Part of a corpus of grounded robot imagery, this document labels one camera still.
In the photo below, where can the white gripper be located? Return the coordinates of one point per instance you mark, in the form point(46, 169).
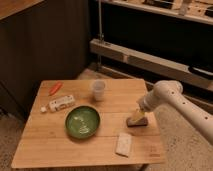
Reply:
point(146, 103)

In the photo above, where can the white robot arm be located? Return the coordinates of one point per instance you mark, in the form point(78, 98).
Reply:
point(171, 92)

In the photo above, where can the clear plastic cup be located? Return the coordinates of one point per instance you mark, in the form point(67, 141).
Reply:
point(98, 88)

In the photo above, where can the green bowl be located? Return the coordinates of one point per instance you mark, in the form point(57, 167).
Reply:
point(82, 122)

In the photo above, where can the wooden folding table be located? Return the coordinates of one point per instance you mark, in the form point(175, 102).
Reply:
point(44, 142)

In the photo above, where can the wooden shelf rack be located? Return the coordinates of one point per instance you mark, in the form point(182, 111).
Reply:
point(166, 46)

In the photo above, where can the orange carrot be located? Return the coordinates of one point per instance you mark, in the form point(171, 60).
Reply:
point(55, 88)

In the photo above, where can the dark wooden cabinet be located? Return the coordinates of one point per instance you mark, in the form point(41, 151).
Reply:
point(48, 41)

